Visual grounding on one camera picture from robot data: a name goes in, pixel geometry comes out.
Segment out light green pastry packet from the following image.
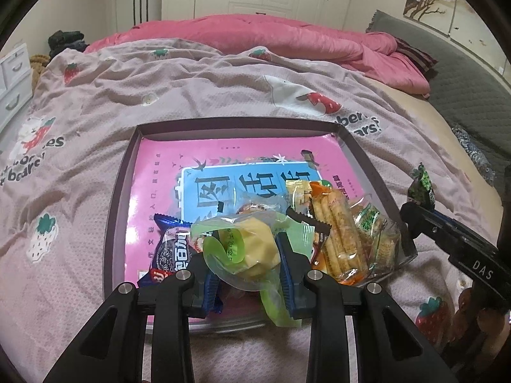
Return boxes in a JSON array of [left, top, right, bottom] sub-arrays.
[[190, 211, 317, 328]]

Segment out blue cookie packet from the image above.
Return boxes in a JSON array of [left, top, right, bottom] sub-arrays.
[[138, 213, 225, 314]]

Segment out green label cracker packet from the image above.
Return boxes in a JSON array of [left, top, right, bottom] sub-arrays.
[[350, 192, 391, 245]]

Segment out brown plush toy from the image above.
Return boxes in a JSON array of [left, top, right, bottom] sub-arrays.
[[30, 53, 51, 85]]

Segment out beige bed sheet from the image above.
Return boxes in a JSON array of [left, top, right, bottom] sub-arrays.
[[371, 76, 504, 209]]

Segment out pink book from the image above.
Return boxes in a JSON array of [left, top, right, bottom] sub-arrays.
[[124, 133, 366, 320]]

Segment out dark green printed candy packet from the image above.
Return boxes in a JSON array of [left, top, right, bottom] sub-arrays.
[[406, 162, 437, 210]]

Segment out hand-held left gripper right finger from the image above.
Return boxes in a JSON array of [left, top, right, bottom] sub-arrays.
[[277, 230, 460, 383]]

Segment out tree wall painting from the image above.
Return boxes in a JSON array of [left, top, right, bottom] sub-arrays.
[[403, 0, 461, 35]]

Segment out long yellow snack packet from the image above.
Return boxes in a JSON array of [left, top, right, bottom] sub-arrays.
[[284, 178, 321, 211]]

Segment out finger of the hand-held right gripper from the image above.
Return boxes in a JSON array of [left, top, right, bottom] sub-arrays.
[[431, 207, 500, 257], [400, 201, 454, 251]]

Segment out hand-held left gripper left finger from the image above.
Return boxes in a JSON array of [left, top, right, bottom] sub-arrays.
[[42, 254, 223, 383]]

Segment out dark cardboard box tray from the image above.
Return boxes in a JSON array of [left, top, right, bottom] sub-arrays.
[[103, 119, 418, 334]]

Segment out white drawer unit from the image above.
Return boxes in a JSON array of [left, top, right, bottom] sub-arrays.
[[0, 50, 35, 129]]

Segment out dark clothes pile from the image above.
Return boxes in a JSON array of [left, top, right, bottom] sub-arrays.
[[48, 29, 91, 59]]

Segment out pink quilt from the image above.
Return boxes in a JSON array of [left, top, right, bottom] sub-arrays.
[[84, 13, 432, 99]]

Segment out clear packet of red sweets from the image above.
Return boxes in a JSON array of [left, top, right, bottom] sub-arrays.
[[233, 200, 287, 225]]

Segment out dark striped pillow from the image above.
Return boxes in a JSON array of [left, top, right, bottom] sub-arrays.
[[394, 36, 440, 74]]

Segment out blue patterned cloth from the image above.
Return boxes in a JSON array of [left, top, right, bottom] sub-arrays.
[[450, 124, 500, 185]]

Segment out orange biscuit stick packet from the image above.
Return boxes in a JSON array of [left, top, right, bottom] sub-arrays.
[[309, 181, 369, 287]]

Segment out dark chocolate bar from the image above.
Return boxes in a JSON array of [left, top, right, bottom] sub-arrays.
[[286, 207, 333, 257]]

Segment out clear round cracker packet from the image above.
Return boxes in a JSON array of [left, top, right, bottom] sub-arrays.
[[360, 222, 402, 279]]

